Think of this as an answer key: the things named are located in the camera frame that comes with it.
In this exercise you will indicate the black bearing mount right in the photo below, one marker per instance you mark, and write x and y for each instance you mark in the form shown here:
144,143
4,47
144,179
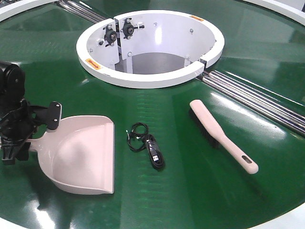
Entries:
128,28

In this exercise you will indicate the black bearing mount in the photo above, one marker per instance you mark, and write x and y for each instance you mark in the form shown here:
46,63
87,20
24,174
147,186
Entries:
128,28
110,35

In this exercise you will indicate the orange warning label front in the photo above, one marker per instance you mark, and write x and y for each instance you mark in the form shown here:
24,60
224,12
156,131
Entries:
93,64

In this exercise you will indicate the orange warning label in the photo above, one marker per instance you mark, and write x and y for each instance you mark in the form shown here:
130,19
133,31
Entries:
93,64
196,18

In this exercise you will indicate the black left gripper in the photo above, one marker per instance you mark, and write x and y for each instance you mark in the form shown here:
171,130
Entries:
18,122

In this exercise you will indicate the pink plastic dustpan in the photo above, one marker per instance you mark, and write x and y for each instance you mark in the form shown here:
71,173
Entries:
78,157

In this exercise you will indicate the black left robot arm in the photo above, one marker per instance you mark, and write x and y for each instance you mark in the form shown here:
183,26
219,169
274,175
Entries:
12,82

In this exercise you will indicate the steel rollers top left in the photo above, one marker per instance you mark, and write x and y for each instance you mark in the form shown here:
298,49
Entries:
81,10

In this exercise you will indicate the pink hand brush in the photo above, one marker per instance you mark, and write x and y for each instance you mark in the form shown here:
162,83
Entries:
216,136

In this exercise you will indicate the orange warning label back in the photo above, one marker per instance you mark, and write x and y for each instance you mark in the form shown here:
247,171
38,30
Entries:
196,18

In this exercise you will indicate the white rim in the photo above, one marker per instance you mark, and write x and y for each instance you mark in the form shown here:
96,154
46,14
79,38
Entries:
287,10
8,10

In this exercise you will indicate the black bearing mount left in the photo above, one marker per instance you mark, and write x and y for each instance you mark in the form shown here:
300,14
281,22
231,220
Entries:
110,35

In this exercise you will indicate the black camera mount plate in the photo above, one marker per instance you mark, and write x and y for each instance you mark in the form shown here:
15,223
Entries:
53,116

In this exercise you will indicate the white outer rim right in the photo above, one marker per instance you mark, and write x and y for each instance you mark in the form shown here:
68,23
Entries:
287,10

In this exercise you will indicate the white outer rim left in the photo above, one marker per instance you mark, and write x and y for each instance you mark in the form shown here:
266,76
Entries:
8,10

